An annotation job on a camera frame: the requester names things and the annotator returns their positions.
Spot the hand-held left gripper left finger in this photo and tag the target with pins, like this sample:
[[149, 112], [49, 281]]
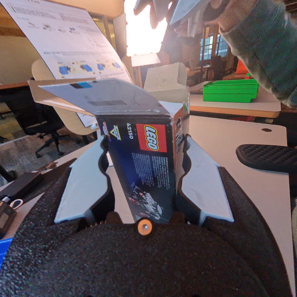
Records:
[[83, 185]]

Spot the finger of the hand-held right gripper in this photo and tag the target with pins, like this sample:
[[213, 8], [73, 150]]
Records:
[[188, 8], [158, 11]]

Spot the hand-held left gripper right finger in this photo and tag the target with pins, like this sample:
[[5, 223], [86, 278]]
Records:
[[206, 185]]

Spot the toy truck box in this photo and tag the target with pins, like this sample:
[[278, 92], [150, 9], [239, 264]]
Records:
[[144, 167]]

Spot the blue storage bin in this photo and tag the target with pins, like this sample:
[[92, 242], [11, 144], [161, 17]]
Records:
[[3, 253]]

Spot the person's right forearm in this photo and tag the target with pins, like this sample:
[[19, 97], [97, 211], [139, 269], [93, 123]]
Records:
[[269, 51]]

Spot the person's right hand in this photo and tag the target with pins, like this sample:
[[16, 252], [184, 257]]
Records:
[[234, 14]]

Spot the bright light panel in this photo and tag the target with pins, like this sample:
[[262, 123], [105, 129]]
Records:
[[144, 32]]

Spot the window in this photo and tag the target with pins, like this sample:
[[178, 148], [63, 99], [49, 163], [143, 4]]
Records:
[[211, 46]]

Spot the black power adapter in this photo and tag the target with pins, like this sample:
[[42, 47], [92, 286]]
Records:
[[21, 185]]

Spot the green box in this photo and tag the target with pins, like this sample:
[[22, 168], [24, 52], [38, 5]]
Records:
[[229, 90]]

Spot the background wooden table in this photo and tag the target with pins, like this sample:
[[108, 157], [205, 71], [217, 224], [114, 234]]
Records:
[[241, 107]]

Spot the black device green display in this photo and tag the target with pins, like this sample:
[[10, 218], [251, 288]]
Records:
[[5, 220]]

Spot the black office chair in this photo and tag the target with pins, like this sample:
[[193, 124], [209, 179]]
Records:
[[32, 116]]

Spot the large printed instruction sheet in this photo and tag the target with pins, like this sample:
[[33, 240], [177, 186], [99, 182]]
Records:
[[69, 41]]

